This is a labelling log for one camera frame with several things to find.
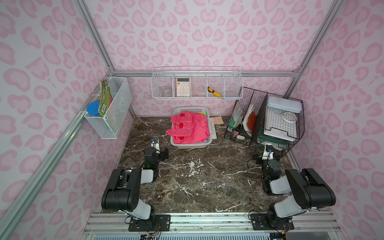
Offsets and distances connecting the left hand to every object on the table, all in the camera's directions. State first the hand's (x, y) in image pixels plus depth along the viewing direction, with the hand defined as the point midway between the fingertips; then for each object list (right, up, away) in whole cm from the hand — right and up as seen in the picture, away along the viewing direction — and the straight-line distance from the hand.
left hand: (158, 144), depth 94 cm
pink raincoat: (+20, +11, +6) cm, 23 cm away
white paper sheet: (+37, +7, +16) cm, 41 cm away
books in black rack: (+59, +16, +7) cm, 62 cm away
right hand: (+65, 0, -6) cm, 65 cm away
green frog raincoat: (+30, +21, +15) cm, 40 cm away
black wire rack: (+67, +16, +3) cm, 69 cm away
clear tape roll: (+82, +20, -1) cm, 85 cm away
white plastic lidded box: (+75, +16, -4) cm, 77 cm away
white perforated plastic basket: (+10, +24, +20) cm, 33 cm away
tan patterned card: (+41, +16, +23) cm, 50 cm away
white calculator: (+16, +36, -1) cm, 39 cm away
